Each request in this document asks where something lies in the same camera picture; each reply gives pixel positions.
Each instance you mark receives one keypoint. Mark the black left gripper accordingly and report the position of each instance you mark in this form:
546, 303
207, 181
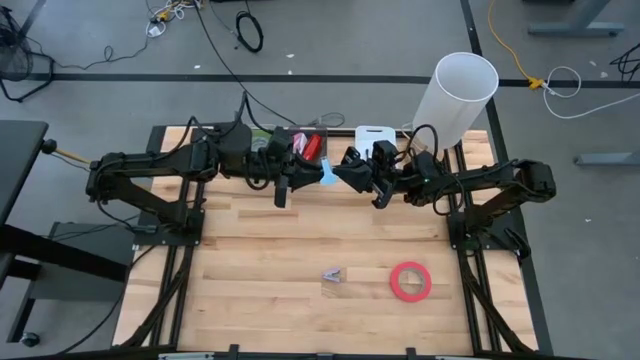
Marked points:
282, 170

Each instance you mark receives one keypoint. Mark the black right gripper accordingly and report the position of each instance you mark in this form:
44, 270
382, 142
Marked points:
384, 172

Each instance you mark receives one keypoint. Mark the light blue staple remover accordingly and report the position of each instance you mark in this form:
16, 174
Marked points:
329, 176

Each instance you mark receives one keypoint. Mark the red stapler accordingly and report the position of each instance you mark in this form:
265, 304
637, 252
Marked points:
313, 146

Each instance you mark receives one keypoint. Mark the pink and white stapler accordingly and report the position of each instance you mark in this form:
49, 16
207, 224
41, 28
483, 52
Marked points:
299, 141

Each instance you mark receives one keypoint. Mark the purple staple remover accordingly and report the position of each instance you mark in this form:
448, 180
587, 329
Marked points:
331, 275

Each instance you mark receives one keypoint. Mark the red tape roll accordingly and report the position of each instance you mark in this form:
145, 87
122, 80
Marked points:
395, 292

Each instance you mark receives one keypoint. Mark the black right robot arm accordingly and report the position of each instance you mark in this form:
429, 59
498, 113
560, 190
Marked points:
475, 180

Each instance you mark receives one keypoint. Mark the white plastic bin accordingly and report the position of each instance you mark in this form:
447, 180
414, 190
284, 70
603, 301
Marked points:
370, 137

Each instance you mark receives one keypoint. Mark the transparent grey bin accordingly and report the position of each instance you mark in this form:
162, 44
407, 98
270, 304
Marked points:
322, 132

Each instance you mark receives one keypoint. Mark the white table lamp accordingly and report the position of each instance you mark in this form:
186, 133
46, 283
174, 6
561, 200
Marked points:
450, 110

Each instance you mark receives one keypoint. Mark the grey table leg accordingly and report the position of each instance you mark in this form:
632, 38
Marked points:
575, 27
605, 160

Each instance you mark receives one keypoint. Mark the black knob wooden stick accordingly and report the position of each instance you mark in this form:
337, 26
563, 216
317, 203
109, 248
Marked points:
48, 146

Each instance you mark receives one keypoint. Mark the black desk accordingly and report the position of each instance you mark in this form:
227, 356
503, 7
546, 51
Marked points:
20, 165

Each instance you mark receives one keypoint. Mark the black table frame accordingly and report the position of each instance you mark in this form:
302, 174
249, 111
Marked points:
280, 356

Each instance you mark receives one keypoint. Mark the grey base plate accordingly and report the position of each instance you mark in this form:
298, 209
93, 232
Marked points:
75, 290

